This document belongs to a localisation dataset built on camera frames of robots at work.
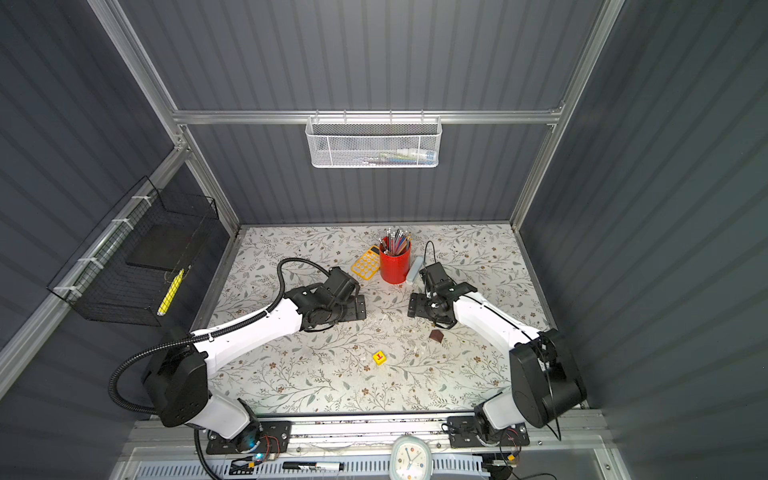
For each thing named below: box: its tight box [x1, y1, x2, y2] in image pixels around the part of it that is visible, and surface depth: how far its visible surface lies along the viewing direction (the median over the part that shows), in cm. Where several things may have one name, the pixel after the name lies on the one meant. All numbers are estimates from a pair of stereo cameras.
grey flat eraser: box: [408, 256, 423, 281], surface depth 105 cm
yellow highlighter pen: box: [156, 268, 185, 317], surface depth 69 cm
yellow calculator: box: [350, 245, 381, 281], surface depth 111 cm
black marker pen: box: [282, 462, 345, 470], surface depth 71 cm
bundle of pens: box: [378, 227, 413, 256], surface depth 99 cm
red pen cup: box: [379, 236, 412, 284], surface depth 100 cm
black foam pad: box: [125, 224, 198, 271], surface depth 77 cm
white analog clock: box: [390, 435, 432, 480], surface depth 70 cm
